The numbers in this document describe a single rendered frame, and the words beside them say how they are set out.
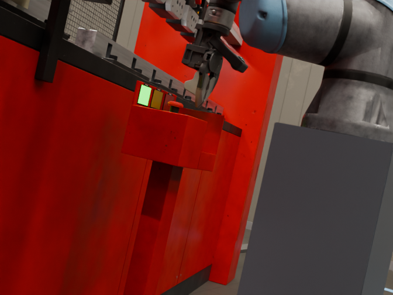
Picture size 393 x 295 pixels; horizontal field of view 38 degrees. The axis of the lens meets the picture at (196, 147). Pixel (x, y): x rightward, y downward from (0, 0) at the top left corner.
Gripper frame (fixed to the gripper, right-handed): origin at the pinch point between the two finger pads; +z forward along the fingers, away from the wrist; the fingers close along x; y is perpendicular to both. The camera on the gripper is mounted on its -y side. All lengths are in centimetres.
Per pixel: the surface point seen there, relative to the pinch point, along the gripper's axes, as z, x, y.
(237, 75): -29, -165, 67
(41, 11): -8.8, 32.4, 29.7
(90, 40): -8.4, 4.7, 36.4
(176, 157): 14.1, 15.2, -5.9
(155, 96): 1.7, 6.2, 9.8
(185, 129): 7.2, 15.2, -5.9
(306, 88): -65, -443, 114
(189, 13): -36, -65, 49
